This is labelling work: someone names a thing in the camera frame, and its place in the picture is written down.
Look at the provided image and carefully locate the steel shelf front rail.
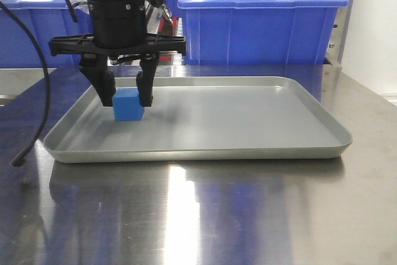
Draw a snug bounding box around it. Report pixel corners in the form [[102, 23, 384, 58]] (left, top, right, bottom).
[[1, 68, 44, 107]]

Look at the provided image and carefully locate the blue foam cube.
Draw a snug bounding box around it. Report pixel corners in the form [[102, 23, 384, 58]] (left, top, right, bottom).
[[112, 88, 145, 121]]

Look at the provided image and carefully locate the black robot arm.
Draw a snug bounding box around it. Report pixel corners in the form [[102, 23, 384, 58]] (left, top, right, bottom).
[[49, 0, 186, 107]]

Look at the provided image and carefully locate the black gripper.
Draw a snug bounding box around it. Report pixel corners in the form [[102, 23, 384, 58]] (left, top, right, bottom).
[[49, 0, 186, 107]]

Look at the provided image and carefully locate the blue bin front left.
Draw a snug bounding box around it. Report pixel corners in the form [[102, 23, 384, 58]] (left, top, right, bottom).
[[1, 0, 92, 68]]

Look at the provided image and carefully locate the blue bin front right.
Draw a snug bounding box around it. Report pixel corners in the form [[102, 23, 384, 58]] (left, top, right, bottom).
[[177, 0, 349, 65]]

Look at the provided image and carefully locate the black cable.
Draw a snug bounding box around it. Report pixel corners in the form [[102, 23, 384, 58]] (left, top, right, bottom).
[[0, 0, 52, 168]]

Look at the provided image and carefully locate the grey metal tray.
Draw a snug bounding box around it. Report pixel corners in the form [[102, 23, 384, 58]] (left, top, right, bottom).
[[43, 76, 352, 163]]

